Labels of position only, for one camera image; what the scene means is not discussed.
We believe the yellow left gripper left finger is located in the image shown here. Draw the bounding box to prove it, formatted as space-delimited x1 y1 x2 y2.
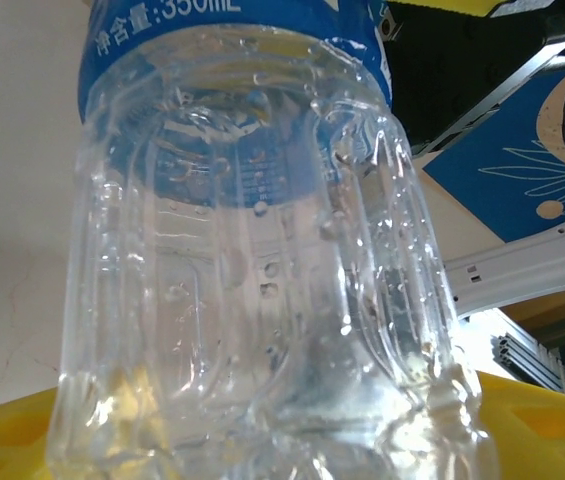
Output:
0 385 66 480

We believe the blue-capped blue-label clear bottle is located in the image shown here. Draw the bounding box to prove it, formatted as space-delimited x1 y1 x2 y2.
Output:
44 0 501 480

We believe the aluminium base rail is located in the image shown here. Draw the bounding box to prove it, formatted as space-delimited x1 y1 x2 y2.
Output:
490 327 565 399

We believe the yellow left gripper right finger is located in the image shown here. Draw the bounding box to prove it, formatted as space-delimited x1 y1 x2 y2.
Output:
476 372 565 480

